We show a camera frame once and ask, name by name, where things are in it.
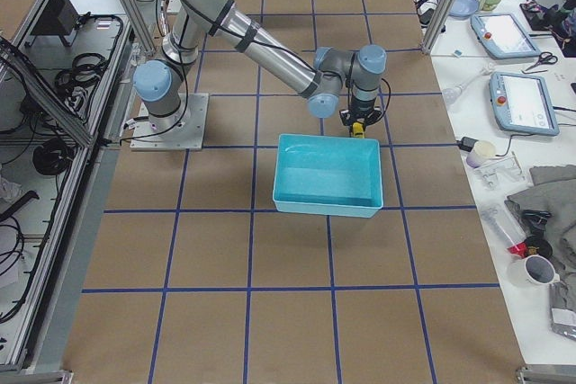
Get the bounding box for teal plastic bin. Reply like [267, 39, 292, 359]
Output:
[273, 134, 383, 218]

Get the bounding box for aluminium frame post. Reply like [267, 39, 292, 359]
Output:
[420, 0, 479, 57]

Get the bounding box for far teach pendant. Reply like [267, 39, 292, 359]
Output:
[470, 13, 541, 59]

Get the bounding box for clear light bulb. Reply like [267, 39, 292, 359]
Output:
[441, 76, 477, 106]

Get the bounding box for white mug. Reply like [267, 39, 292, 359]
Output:
[507, 255, 560, 288]

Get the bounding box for grey cloth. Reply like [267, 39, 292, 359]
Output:
[505, 165, 575, 289]

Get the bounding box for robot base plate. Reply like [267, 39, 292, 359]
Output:
[130, 92, 210, 151]

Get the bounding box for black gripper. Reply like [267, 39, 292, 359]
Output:
[339, 96, 382, 126]

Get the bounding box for blue plate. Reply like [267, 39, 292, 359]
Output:
[449, 0, 479, 20]

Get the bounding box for yellow toy beetle car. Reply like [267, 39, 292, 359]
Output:
[350, 122, 365, 138]

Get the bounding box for black scissors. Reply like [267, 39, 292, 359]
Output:
[522, 51, 558, 74]

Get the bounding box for teach pendant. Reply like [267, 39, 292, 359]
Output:
[489, 72, 560, 137]
[470, 13, 541, 59]

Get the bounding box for near teach pendant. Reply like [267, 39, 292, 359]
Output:
[489, 72, 560, 137]

